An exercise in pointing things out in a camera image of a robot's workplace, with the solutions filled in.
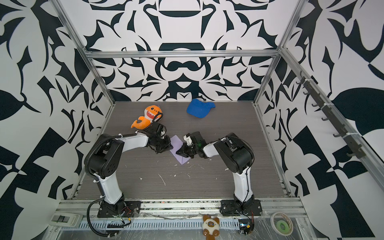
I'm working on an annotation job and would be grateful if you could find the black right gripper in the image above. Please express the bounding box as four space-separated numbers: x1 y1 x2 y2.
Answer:
175 143 200 159

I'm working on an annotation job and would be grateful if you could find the lilac square paper sheet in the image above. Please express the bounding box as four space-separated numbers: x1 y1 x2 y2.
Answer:
169 134 192 166

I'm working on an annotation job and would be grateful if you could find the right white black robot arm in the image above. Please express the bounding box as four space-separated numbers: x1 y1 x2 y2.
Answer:
176 132 255 205

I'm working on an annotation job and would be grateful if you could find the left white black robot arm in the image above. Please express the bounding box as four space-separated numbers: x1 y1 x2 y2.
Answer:
84 123 173 206

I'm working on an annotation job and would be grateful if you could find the orange shark plush toy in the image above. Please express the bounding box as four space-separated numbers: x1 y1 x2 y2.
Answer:
131 105 163 130

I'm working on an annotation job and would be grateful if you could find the blue cap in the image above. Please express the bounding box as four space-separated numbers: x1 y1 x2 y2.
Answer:
187 99 216 119

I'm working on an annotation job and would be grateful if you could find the brown white plush toy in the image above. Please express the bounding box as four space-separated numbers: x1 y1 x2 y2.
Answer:
202 215 220 240

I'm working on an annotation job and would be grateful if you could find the small black electronics board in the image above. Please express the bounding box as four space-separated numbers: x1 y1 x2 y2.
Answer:
239 219 255 235

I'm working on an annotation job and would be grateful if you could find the tape roll with green core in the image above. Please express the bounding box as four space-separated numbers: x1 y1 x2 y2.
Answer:
270 212 294 237

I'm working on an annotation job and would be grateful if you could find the white power strip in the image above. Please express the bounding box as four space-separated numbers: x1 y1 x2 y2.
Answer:
50 212 83 228

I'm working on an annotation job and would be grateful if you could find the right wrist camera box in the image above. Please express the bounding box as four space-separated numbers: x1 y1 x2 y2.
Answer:
183 135 193 146

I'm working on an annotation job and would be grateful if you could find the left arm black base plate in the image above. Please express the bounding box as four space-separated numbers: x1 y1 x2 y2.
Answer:
97 200 142 218

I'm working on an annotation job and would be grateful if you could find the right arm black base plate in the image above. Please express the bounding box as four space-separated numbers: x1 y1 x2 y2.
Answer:
220 198 263 217

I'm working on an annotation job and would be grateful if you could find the black corrugated cable hose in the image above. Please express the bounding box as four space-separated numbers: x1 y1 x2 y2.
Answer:
86 198 132 238

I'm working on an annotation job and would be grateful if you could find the black wall hook rail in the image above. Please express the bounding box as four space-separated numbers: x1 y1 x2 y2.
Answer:
297 72 367 159

